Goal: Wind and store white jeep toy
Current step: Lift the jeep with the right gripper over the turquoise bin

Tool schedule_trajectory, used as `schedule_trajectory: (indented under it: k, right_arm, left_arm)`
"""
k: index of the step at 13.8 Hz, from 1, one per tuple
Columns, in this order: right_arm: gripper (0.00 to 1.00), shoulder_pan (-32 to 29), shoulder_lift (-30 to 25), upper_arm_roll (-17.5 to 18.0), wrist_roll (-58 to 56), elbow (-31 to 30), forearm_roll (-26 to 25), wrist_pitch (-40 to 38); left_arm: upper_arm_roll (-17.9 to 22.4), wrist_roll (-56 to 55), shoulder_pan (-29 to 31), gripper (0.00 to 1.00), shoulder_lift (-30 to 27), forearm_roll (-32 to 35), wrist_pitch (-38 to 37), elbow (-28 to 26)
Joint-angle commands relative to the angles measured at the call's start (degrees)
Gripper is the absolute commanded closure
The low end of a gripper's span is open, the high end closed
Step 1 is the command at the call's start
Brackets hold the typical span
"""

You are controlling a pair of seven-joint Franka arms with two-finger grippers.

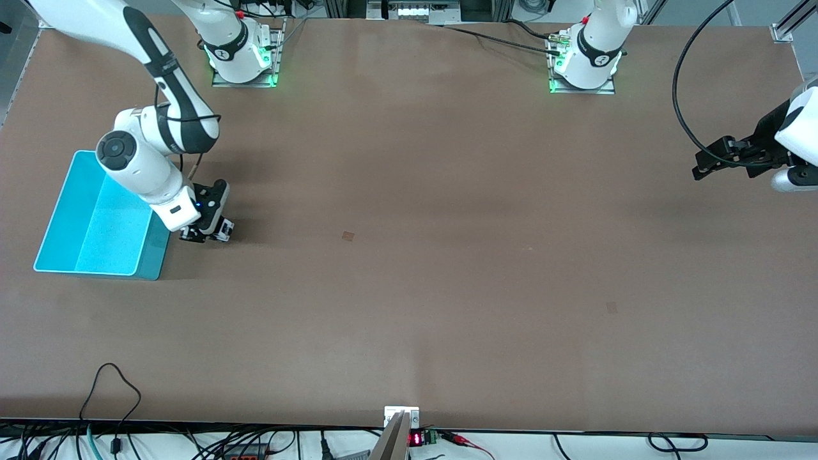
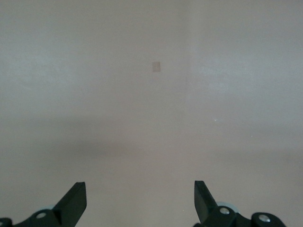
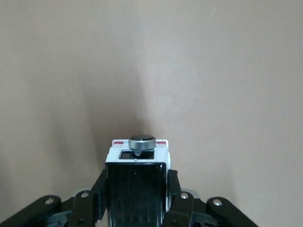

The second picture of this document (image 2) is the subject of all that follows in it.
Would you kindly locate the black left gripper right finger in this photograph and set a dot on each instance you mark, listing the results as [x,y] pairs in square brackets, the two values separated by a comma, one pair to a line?
[206,205]

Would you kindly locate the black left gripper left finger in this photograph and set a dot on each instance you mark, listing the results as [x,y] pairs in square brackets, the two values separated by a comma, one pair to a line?
[72,205]

